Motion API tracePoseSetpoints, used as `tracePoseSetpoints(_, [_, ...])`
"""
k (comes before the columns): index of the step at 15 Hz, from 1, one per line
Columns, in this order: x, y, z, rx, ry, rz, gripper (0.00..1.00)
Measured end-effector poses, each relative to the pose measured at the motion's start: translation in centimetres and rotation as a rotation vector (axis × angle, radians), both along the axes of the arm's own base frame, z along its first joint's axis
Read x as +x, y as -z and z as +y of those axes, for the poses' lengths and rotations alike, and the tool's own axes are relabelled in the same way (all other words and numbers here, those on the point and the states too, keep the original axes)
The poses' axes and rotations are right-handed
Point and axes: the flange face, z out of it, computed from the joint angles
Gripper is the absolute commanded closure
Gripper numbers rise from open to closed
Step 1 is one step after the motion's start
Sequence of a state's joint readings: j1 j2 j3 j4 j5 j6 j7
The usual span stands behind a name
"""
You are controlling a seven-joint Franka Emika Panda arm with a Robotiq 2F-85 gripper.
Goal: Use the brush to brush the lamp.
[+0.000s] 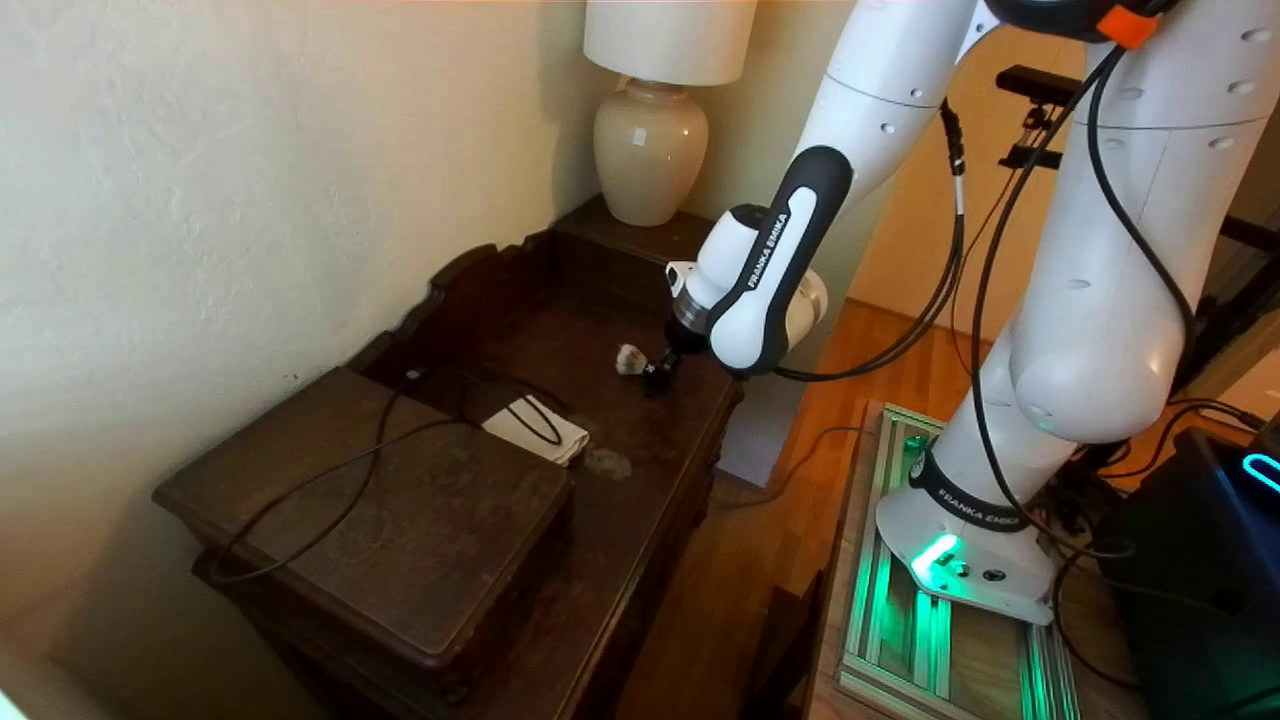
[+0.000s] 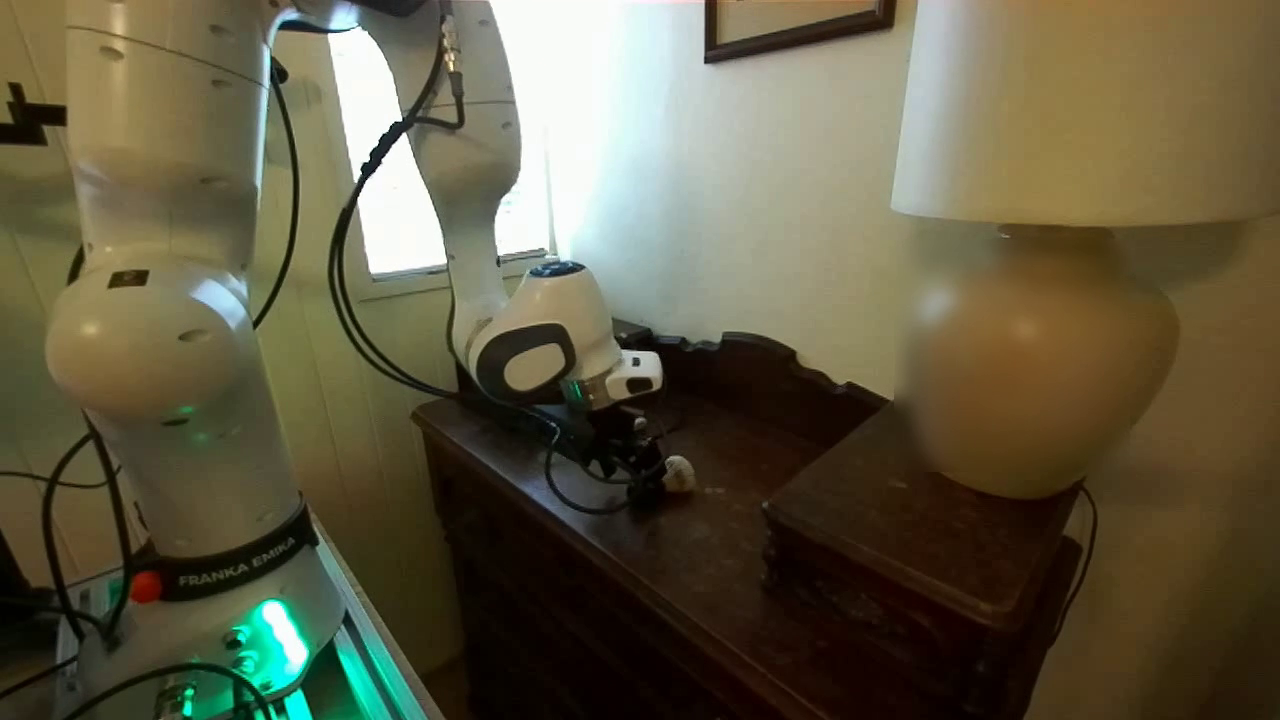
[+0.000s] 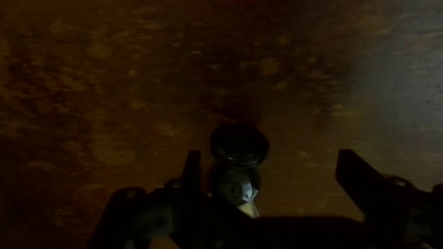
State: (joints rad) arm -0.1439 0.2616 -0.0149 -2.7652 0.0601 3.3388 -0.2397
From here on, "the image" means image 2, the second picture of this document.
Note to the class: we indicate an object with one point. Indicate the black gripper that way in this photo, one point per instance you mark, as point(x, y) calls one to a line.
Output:
point(617, 435)

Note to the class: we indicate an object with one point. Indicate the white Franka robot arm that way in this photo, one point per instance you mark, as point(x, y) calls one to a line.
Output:
point(172, 332)

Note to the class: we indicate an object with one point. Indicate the aluminium robot base platform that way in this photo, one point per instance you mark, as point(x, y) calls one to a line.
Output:
point(320, 654)

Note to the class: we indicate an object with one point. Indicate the cream ceramic lamp white shade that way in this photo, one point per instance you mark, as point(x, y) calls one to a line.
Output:
point(1043, 363)

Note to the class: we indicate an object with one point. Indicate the dark wooden dresser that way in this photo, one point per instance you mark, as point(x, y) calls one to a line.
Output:
point(601, 584)

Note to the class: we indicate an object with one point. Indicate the brown wooden table top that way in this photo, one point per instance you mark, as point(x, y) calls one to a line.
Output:
point(920, 544)

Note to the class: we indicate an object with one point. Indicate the bright window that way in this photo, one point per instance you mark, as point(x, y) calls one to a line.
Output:
point(403, 200)

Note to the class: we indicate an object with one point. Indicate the dark framed wall picture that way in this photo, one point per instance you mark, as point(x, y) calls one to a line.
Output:
point(798, 26)

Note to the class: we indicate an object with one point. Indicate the black camera stand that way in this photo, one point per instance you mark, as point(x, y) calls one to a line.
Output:
point(24, 117)

